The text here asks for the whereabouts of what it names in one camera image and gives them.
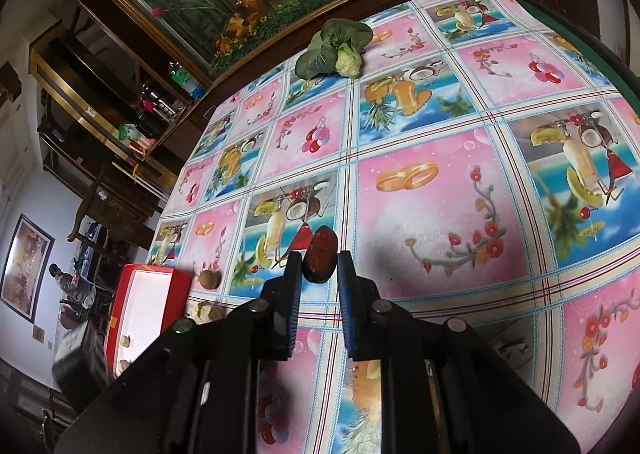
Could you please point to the framed wall picture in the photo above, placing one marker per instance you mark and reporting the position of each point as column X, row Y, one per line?
column 25, row 264

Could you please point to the green white bag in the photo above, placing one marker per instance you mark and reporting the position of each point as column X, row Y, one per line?
column 130, row 133

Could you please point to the black kettle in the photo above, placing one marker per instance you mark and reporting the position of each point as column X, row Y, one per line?
column 146, row 126

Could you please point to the clear plastic bottle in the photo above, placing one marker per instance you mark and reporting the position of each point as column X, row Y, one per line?
column 187, row 81

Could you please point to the wooden chair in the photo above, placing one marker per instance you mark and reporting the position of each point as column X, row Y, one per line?
column 95, row 204

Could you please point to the green bok choy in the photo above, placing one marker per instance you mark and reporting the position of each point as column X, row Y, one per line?
column 325, row 41

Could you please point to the red box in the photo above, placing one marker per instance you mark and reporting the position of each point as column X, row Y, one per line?
column 145, row 319

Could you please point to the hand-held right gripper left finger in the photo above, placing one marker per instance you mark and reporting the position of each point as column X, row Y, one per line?
column 292, row 314

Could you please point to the brown kiwi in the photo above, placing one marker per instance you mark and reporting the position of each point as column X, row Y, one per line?
column 209, row 280

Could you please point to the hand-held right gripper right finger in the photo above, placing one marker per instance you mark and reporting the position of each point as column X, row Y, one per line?
column 351, row 314

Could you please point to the steel thermos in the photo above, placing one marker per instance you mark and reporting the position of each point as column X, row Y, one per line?
column 150, row 91

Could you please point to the dark box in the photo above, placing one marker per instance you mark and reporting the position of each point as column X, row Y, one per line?
column 80, row 364

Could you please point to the printed pink blue tablecloth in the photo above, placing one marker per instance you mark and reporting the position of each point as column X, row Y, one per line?
column 440, row 214

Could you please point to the red date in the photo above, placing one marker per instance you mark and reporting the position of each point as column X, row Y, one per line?
column 320, row 254

